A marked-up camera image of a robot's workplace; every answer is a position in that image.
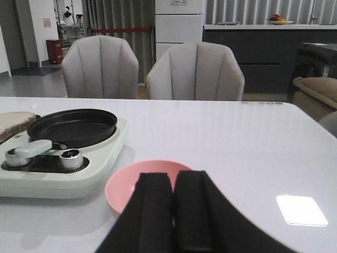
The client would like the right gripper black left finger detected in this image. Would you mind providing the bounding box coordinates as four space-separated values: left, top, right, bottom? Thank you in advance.
96 173 173 252

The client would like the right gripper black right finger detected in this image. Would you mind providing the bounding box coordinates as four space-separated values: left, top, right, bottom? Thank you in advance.
174 171 293 252

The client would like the pink plastic bowl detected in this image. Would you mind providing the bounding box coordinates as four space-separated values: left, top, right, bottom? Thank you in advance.
105 159 192 219

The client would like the mint green breakfast maker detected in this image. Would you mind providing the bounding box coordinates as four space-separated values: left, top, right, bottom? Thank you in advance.
1 117 128 199

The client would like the bread slice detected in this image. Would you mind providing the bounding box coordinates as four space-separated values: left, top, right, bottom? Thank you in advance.
1 111 41 143

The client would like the right silver control knob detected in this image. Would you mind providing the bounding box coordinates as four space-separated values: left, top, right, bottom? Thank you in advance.
59 149 84 171

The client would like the silver control knob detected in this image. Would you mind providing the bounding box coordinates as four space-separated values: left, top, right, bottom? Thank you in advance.
5 148 31 168
59 149 84 171

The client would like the black round frying pan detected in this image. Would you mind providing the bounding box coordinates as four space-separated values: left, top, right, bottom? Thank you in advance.
27 109 117 150

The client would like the left silver control knob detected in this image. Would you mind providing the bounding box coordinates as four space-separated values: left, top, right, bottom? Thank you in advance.
5 148 31 168

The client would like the right grey upholstered chair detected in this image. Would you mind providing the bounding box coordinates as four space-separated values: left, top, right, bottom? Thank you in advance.
146 42 245 101

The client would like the grey upholstered chair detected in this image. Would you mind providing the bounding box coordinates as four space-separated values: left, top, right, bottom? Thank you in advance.
62 35 139 99
146 42 245 101

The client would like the left grey upholstered chair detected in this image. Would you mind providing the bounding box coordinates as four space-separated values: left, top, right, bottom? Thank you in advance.
62 35 139 99

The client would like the beige sofa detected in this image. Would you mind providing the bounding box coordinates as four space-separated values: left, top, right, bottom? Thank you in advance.
292 77 336 122

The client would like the dark grey counter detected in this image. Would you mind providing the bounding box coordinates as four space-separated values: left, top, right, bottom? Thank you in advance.
203 24 336 94

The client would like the red barrier belt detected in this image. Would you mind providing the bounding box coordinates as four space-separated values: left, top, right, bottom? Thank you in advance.
90 27 152 33

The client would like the red trash bin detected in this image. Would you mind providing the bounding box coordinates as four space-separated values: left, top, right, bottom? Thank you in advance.
46 39 63 64

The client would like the white cabinet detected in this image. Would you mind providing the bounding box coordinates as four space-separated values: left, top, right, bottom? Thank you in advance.
155 0 205 60

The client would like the fruit plate on counter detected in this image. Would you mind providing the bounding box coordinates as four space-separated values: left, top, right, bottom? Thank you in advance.
266 14 293 25

